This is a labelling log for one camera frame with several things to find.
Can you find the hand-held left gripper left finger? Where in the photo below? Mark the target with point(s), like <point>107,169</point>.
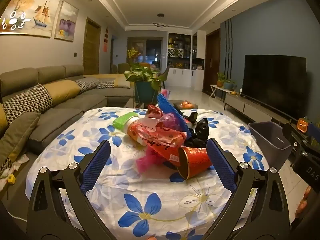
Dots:
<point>96,165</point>

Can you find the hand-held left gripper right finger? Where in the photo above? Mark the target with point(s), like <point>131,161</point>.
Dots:
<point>221,165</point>

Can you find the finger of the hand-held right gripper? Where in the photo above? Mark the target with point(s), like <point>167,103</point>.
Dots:
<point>290,136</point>
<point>315,132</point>

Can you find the red paper cup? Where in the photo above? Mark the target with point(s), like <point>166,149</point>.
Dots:
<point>197,160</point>

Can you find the grey plastic bin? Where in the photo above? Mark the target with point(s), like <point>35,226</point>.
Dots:
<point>262,135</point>

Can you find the black plastic bag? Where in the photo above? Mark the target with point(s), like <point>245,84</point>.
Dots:
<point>201,130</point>

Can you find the orange printed paper cup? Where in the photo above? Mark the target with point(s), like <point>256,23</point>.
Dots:
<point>133,133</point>

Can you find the pink plastic bag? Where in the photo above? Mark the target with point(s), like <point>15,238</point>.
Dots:
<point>147,162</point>

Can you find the red packet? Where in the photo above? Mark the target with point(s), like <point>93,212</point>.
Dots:
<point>162,153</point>

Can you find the red white printed plastic bag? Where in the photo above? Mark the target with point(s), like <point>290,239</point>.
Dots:
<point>160,136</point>

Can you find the translucent purple plastic bag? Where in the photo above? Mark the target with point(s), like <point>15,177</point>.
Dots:
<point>168,120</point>

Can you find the blue plastic mesh sheet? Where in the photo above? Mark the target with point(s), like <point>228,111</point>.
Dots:
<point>170,107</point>

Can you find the red foil wrapper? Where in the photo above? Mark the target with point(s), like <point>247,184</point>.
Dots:
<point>153,110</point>

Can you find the person's right hand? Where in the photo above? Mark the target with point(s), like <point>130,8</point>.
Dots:
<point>303,200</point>

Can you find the orange speaker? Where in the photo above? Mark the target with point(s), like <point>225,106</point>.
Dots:
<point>303,125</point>

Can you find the grey television stand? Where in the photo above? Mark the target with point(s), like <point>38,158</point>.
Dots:
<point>247,107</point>

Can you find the black television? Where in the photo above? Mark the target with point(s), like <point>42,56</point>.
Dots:
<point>272,82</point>

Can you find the grey sectional sofa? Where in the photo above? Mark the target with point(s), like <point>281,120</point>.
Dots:
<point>87,102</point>

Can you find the small white bottle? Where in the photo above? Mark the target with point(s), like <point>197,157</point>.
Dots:
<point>241,92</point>

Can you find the blue floral tablecloth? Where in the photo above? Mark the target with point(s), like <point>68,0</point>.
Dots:
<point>150,205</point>

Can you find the plate of oranges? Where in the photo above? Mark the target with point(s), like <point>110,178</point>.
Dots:
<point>186,104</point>

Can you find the white folding stand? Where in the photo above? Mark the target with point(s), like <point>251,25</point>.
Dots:
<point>214,90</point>

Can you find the crumpled white cloth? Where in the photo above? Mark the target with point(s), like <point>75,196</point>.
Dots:
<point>20,163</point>

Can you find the plant in blue pot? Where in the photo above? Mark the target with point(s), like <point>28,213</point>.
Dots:
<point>228,85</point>

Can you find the small houndstooth cushion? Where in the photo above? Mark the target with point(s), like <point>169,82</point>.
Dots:
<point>106,83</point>
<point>86,83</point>

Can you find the yellow cushion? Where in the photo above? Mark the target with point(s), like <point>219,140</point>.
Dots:
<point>61,90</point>

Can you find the plant in orange pot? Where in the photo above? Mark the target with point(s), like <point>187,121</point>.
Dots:
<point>220,81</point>

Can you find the grey pillow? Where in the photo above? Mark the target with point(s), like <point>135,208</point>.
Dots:
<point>17,132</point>

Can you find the small yellow toy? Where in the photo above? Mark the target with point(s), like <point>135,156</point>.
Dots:
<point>11,179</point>

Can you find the pothos in teal pot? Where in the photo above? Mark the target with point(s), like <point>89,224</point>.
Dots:
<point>146,90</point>

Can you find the pink gift bag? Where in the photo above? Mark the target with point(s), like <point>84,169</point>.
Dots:
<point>165,93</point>

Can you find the large houndstooth cushion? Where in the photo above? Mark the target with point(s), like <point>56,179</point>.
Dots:
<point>27,102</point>

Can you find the white display cabinet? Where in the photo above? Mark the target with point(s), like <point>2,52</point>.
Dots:
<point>180,75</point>

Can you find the dark wooden door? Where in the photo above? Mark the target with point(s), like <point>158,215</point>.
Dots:
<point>212,62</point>

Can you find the grey dining chair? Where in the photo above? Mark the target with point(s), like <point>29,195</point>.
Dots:
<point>165,76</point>

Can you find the yellow flowers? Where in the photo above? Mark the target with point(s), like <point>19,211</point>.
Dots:
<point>132,53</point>

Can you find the light wooden door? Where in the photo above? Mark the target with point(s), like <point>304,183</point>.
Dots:
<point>91,47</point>

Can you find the glass balcony door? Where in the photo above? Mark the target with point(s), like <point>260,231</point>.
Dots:
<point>145,50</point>

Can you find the purple painting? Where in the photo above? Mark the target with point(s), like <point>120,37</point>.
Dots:
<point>66,22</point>

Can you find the tree and sailboat painting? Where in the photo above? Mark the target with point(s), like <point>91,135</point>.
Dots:
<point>42,15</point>

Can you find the round black ceiling lamp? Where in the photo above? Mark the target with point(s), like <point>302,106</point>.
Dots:
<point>160,15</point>

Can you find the red wall decoration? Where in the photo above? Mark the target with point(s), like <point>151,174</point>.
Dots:
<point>105,40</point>

